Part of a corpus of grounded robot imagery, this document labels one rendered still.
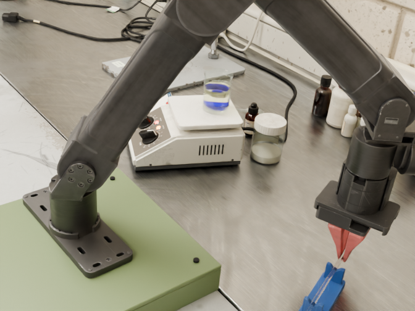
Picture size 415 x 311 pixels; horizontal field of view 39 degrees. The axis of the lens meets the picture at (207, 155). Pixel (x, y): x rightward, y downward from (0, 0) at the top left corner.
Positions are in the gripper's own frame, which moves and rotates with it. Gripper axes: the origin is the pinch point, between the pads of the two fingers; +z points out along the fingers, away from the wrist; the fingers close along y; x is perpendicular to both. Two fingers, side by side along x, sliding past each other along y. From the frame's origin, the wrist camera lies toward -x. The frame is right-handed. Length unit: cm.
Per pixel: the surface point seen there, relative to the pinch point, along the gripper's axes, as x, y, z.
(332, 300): 7.4, -1.5, 2.2
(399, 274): -4.4, -7.7, 3.0
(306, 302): 12.0, 0.8, 0.1
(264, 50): -69, 47, 1
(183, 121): -9.7, 34.4, -5.7
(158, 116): -12.6, 41.7, -3.1
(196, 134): -9.8, 31.7, -3.9
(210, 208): -1.3, 22.9, 3.1
